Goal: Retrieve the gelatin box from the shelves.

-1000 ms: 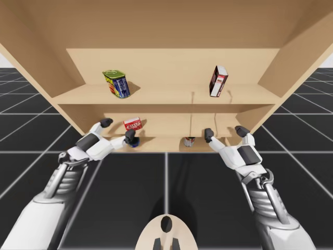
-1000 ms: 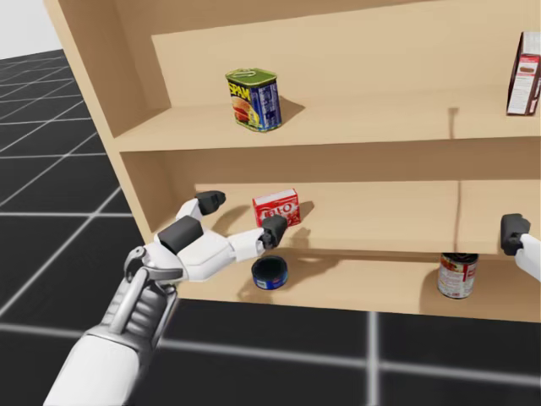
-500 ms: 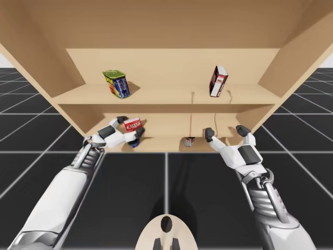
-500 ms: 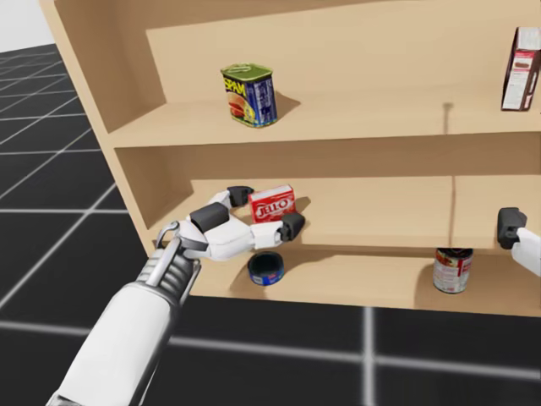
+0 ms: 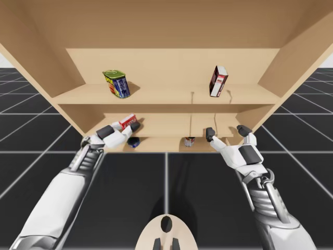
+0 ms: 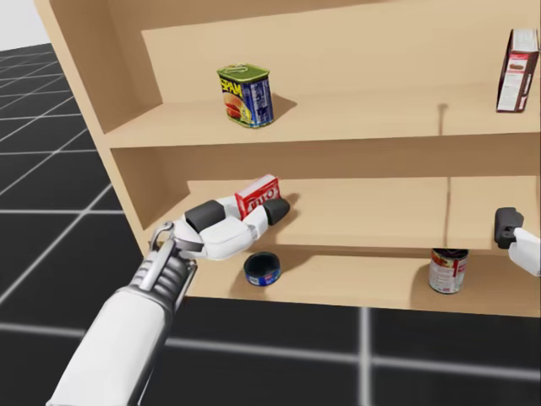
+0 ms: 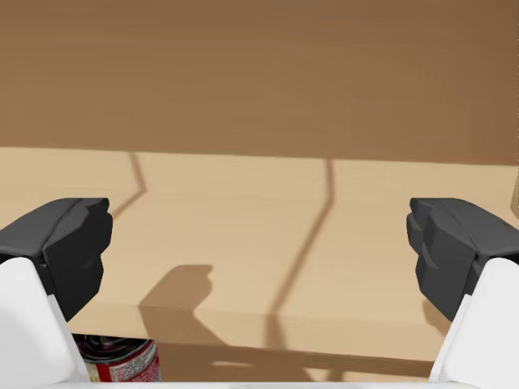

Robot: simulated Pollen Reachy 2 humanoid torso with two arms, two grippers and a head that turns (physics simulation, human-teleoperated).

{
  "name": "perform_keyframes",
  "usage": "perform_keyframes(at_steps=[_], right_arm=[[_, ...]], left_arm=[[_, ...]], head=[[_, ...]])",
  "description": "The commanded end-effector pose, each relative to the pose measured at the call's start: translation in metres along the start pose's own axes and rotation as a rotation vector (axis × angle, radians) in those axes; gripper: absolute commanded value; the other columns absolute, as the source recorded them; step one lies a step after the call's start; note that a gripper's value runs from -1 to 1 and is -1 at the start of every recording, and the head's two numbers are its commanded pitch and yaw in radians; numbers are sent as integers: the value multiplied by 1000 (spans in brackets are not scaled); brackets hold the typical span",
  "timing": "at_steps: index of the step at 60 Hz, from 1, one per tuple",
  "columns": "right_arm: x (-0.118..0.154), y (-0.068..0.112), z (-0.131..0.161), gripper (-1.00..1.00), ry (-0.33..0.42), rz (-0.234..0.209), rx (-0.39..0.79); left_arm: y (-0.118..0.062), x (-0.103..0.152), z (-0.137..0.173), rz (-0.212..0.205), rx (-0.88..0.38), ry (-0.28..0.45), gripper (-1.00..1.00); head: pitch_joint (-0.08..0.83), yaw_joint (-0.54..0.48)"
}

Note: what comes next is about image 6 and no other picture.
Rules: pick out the pale wooden shelf unit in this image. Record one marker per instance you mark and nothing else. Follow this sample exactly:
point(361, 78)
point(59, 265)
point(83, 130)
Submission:
point(359, 84)

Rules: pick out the green and blue rectangular can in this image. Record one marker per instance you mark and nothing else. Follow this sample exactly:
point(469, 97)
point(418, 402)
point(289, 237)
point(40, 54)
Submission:
point(245, 97)

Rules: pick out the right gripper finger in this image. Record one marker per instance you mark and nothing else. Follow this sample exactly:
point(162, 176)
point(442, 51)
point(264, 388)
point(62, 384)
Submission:
point(509, 228)

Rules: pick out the blue flat can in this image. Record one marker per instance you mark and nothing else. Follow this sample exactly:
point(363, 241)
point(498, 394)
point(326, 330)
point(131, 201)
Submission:
point(263, 270)

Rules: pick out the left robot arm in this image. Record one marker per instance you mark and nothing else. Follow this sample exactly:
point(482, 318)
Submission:
point(118, 338)

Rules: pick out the red and white carton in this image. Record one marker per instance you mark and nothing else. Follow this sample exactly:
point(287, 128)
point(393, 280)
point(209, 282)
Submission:
point(513, 72)

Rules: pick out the red and white can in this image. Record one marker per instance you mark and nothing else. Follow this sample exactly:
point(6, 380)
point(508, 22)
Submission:
point(448, 270)

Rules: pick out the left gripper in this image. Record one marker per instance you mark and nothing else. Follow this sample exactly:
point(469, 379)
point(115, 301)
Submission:
point(220, 239)

